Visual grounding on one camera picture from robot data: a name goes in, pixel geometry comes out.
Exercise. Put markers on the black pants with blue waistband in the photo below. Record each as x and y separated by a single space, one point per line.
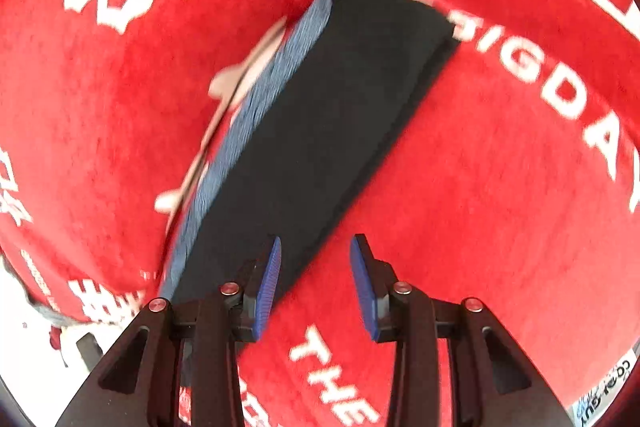
310 132

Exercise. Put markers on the red printed sofa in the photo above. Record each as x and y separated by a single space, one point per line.
500 207

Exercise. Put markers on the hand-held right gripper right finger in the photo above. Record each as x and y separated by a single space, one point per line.
364 287

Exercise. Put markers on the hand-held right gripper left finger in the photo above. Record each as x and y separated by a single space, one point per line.
266 287

